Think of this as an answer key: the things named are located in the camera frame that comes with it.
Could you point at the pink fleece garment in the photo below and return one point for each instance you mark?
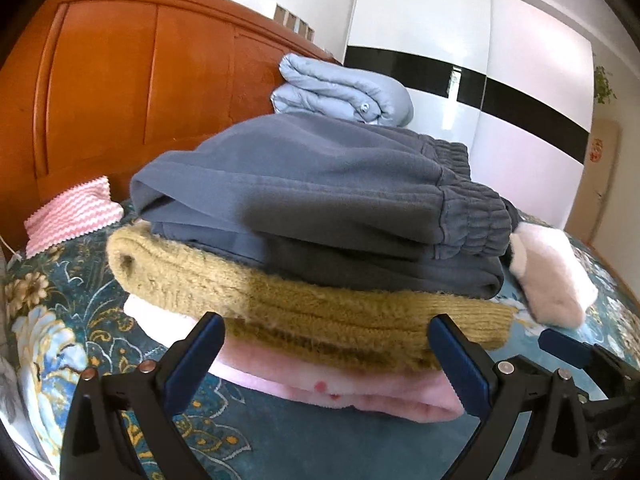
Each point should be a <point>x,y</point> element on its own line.
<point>350,385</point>

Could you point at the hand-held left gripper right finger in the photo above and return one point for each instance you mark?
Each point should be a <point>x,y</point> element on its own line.
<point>460,370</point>

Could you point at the orange wooden headboard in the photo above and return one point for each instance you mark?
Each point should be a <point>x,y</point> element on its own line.
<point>125,70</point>

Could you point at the white picture frame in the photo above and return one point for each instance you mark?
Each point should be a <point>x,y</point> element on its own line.
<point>299,25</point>
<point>309,32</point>
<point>279,12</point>
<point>289,19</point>

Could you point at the beige door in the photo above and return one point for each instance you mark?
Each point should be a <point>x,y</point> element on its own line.
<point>597,195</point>

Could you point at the pink zigzag cloth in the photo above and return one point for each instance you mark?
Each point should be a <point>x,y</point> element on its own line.
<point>75,215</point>

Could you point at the white wardrobe with black stripe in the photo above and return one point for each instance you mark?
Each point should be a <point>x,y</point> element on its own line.
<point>525,45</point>

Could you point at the green hanging plant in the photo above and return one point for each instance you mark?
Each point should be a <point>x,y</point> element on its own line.
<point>604,85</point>

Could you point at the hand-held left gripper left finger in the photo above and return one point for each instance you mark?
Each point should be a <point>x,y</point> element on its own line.
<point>192,360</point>

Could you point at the dark navy garment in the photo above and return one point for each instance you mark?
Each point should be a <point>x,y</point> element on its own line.
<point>513,217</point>

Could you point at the olive knitted sweater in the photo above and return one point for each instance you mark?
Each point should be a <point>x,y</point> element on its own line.
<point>300,310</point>

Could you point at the white folded garment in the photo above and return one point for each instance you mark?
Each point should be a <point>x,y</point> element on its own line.
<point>150,315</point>

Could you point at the red door decoration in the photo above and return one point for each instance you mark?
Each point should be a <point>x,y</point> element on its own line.
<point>596,149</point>

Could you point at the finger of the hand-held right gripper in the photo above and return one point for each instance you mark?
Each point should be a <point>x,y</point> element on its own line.
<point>565,347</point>

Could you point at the light blue folded quilt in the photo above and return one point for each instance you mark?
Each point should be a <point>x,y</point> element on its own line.
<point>340,85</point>

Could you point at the cream fluffy sweater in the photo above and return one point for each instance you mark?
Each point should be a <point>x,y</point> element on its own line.
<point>555,275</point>

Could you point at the grey fleece pants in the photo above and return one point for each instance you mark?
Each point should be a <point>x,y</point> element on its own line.
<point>325,185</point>

